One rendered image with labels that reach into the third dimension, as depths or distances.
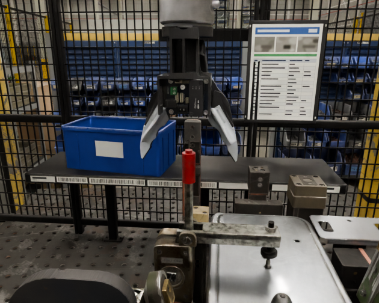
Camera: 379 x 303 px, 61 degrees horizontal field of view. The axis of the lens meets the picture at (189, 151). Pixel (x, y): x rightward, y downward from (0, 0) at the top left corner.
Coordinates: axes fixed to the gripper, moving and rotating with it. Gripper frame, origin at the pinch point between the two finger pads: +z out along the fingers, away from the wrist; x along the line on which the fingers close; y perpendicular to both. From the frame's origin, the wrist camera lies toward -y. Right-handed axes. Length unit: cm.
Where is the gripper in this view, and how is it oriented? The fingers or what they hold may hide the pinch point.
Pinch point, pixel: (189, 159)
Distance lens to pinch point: 52.6
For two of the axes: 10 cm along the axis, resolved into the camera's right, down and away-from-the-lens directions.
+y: -0.9, 2.9, -9.5
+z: 0.0, 9.6, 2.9
